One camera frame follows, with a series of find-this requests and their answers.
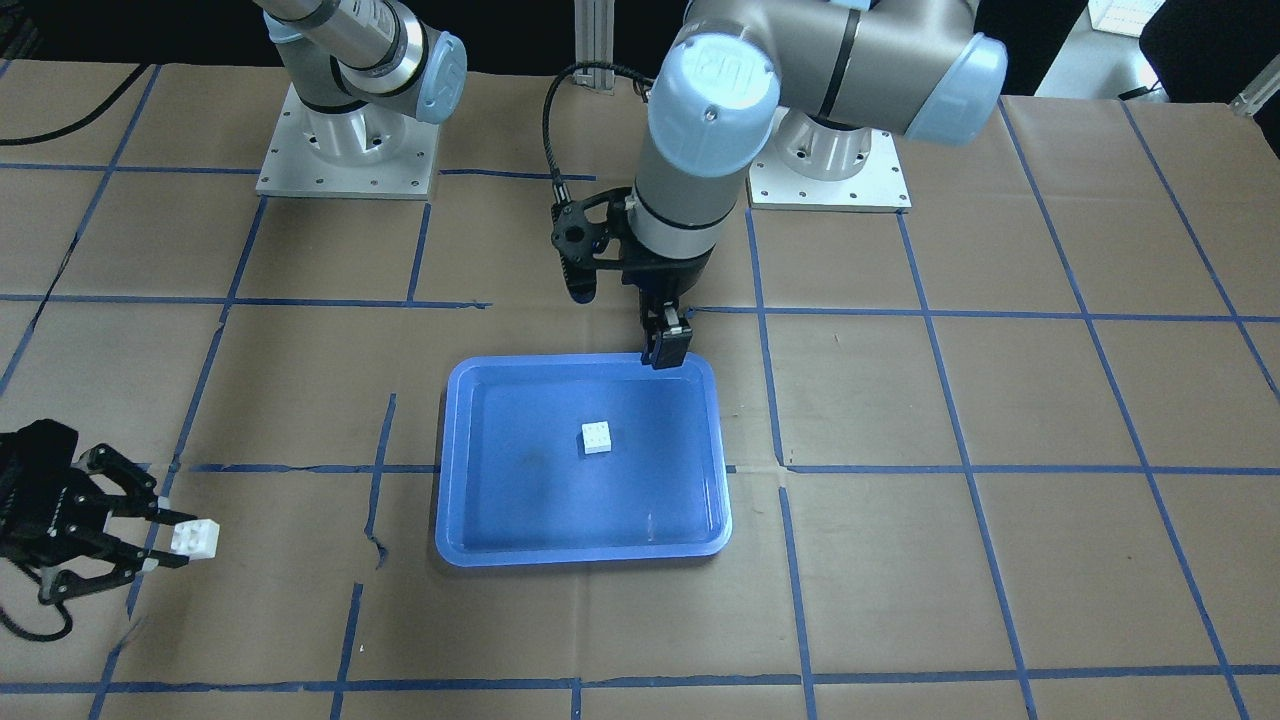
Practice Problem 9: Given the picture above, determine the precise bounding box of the blue plastic tray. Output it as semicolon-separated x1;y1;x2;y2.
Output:
435;354;733;568

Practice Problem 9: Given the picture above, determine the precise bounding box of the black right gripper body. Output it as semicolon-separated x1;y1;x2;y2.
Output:
3;420;111;601

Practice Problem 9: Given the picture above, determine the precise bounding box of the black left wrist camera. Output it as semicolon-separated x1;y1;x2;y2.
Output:
550;181;631;304

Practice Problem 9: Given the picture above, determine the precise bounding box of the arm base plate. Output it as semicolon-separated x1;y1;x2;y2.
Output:
255;86;442;201
748;108;913;213

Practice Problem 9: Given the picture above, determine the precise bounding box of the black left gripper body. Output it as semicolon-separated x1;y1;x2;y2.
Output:
621;250;713;322

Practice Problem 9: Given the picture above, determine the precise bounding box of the white block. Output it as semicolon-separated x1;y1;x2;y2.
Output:
170;519;220;561
580;421;613;455

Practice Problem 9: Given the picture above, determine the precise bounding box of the aluminium frame post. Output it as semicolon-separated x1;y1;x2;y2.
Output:
572;0;616;95

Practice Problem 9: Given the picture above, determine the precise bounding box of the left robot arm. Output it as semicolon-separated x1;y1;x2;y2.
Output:
623;1;1009;369

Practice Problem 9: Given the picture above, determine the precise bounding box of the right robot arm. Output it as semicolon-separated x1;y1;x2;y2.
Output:
3;1;467;609

